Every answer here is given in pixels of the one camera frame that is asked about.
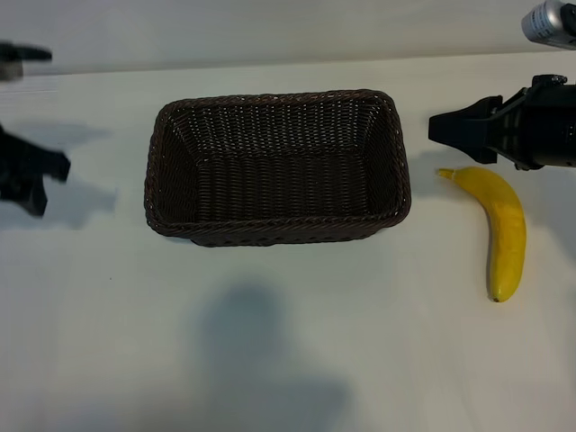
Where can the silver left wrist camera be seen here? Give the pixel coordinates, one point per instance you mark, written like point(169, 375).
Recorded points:
point(9, 71)

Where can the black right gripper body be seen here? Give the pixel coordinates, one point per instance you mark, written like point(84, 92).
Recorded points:
point(540, 126)

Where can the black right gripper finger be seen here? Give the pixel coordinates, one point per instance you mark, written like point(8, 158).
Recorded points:
point(468, 141)
point(468, 119)

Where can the yellow banana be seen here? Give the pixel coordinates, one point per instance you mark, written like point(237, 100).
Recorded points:
point(508, 225)

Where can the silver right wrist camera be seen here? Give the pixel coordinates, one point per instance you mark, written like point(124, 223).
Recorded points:
point(546, 22)

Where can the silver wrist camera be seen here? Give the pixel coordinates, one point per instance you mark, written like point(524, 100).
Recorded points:
point(546, 22)
point(9, 71)

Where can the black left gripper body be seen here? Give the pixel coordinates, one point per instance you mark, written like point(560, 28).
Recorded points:
point(18, 166)

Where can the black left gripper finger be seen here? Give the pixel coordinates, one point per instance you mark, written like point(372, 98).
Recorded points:
point(35, 198)
point(56, 166)

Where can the black left camera bracket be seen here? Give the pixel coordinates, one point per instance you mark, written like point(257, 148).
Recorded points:
point(27, 51)

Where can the dark brown wicker basket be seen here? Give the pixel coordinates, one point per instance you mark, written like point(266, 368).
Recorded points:
point(279, 189)

